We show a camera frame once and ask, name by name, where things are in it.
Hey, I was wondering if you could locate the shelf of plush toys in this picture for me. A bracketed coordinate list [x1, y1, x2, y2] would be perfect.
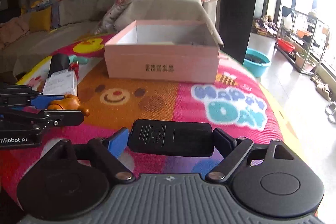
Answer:
[252, 15, 279, 37]

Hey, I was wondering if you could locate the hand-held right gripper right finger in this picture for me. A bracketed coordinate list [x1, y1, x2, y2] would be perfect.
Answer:
[206, 128, 296, 181]

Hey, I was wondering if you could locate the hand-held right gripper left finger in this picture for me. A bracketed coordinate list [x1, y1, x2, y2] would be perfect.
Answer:
[47, 128, 134, 183]

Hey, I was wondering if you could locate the peach cloth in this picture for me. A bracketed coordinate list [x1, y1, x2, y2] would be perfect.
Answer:
[0, 13, 30, 50]

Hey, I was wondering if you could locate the pink cardboard box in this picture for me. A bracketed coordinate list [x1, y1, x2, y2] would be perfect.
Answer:
[104, 20, 224, 84]

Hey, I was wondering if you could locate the beige sofa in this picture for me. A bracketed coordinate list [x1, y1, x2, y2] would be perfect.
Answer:
[0, 0, 219, 75]

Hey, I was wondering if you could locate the red small item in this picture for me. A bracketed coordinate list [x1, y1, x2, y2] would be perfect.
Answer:
[69, 61, 81, 80]

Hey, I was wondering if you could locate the teal plastic basin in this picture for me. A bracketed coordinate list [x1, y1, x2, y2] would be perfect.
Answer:
[243, 48, 271, 77]

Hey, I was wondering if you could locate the green plastic item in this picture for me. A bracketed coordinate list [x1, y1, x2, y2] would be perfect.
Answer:
[69, 54, 91, 64]

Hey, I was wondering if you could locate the colourful cartoon printed blanket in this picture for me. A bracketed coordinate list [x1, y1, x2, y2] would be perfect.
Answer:
[0, 32, 324, 224]

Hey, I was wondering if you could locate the white carton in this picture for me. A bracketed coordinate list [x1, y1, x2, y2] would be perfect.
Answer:
[42, 69, 79, 96]

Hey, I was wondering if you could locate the pair of white sandals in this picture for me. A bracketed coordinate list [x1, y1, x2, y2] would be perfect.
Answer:
[325, 101, 336, 124]

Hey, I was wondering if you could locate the red plastic basin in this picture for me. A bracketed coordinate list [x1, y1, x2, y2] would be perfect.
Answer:
[277, 38, 296, 54]

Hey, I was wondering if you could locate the yellow cushion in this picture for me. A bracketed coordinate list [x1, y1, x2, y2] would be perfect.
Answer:
[28, 6, 53, 33]

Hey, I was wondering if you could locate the pair of beige shoes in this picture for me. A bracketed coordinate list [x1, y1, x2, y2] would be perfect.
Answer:
[310, 74, 333, 102]

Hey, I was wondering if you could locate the orange toy bear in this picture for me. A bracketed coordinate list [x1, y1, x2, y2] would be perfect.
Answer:
[47, 93, 90, 117]

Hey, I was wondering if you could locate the metal rack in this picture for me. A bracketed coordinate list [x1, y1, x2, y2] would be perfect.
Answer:
[274, 6, 332, 74]

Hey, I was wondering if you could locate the black power bank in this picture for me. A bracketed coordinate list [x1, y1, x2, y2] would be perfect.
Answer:
[127, 119, 216, 158]

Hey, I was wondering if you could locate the potted plant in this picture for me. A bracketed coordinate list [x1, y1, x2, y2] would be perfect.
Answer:
[295, 47, 317, 73]

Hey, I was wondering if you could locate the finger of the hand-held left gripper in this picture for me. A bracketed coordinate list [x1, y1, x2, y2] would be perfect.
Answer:
[0, 109, 85, 130]
[0, 84, 67, 109]

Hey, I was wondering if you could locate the black cylinder item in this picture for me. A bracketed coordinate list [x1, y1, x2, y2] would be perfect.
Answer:
[47, 54, 70, 80]

